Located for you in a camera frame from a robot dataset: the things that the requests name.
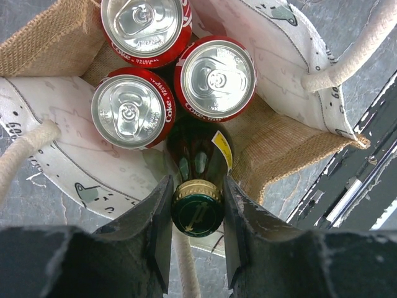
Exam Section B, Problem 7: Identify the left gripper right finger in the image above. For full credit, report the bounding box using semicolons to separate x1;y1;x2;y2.
223;176;396;297

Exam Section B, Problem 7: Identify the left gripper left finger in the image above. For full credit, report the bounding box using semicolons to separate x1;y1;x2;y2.
1;176;174;297

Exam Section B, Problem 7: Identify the red cola can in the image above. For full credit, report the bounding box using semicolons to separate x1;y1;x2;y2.
91;67;176;150
100;0;192;68
174;35;257;122

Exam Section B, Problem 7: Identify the canvas tote bag cat print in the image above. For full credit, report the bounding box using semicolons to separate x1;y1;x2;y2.
1;1;396;297

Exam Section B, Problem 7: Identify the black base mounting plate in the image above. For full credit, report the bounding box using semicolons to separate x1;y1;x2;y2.
287;75;396;230

